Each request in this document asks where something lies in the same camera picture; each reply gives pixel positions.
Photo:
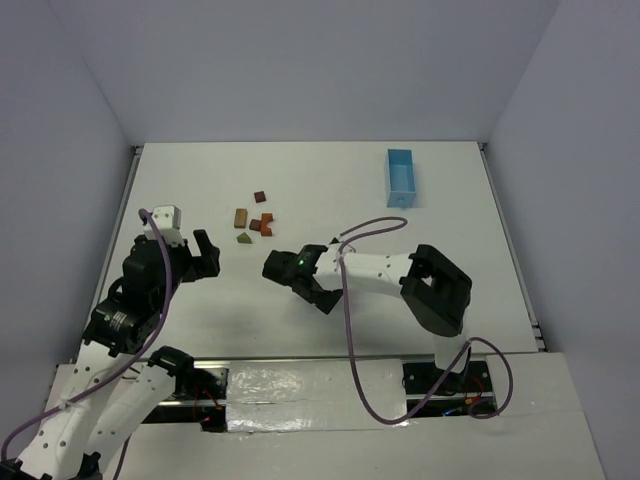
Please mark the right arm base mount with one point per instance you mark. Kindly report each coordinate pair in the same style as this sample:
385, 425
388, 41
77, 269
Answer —
472, 388

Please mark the silver tape patch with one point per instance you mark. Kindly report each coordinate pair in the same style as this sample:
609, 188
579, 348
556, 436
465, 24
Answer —
296, 396

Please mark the dark red cube block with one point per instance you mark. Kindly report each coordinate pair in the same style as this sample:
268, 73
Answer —
259, 196

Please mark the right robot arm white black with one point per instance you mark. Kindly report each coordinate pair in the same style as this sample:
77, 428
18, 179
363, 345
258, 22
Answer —
435, 290

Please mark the green triangular block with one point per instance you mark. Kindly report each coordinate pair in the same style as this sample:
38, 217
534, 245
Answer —
244, 238

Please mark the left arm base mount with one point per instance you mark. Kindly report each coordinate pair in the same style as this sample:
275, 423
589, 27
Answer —
202, 403

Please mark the orange arch block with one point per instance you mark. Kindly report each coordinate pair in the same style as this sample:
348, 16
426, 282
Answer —
265, 224

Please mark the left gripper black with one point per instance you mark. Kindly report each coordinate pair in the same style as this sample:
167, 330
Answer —
189, 260

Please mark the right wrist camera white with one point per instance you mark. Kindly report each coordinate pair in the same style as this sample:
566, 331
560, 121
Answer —
336, 243

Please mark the light brown rectangular block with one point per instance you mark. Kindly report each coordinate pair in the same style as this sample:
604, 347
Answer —
240, 218

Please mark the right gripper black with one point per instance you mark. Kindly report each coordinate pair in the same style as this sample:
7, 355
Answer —
310, 290

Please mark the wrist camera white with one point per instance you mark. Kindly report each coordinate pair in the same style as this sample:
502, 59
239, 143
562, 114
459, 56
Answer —
336, 243
167, 220

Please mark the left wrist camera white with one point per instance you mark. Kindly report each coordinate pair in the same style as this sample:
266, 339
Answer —
167, 220

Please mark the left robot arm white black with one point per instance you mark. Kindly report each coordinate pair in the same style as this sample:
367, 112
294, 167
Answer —
116, 383

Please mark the blue rectangular box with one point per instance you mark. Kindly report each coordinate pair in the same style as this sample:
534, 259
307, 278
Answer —
400, 179

